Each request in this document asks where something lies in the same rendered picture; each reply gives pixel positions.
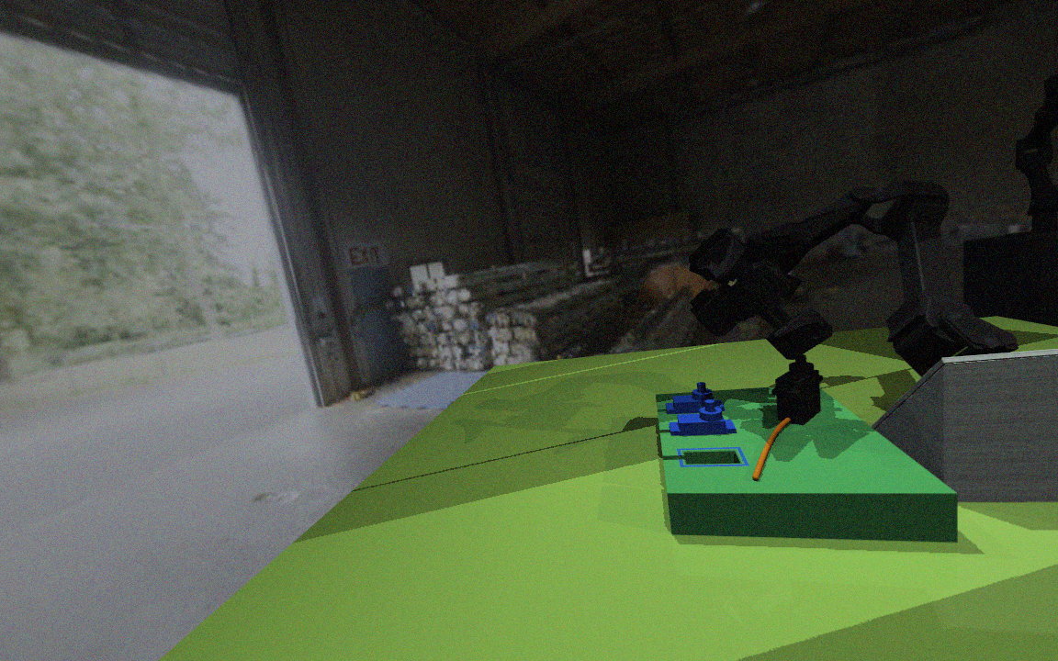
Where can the green flat rectangular deck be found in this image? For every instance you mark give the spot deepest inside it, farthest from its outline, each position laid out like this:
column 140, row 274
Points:
column 833, row 478

